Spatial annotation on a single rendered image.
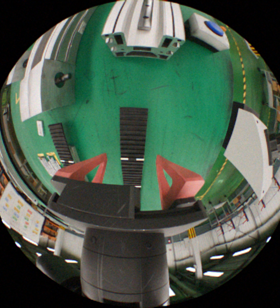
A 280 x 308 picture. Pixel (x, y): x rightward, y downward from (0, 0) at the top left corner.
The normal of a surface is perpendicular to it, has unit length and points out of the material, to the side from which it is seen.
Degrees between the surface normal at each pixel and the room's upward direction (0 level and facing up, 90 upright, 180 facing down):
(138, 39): 0
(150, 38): 0
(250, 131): 90
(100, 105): 0
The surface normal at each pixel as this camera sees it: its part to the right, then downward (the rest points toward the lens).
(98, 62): 0.03, 0.55
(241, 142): -1.00, 0.01
